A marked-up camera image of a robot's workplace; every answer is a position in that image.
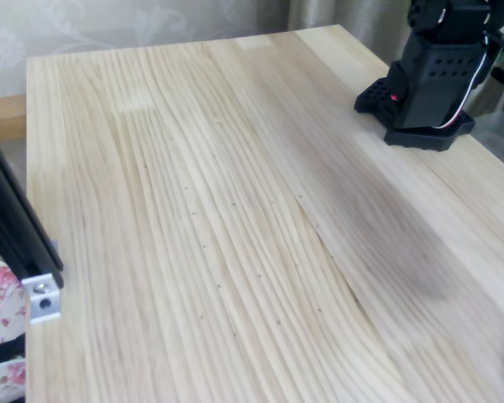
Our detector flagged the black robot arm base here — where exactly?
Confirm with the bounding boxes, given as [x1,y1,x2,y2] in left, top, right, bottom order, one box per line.
[354,31,476,152]

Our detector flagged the dark aluminium profile mast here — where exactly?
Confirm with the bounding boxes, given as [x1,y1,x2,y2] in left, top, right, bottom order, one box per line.
[0,117,65,290]

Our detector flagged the brown wooden furniture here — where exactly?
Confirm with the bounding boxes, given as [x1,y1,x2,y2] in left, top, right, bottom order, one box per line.
[0,94,28,142]

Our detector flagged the floral pink white cloth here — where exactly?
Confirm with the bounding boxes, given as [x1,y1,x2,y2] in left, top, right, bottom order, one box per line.
[0,251,29,403]

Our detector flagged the white red servo wires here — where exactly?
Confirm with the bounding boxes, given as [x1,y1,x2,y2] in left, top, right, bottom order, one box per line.
[431,35,491,129]

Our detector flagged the aluminium corner bracket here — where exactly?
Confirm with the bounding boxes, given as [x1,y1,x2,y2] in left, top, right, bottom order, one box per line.
[22,272,63,324]

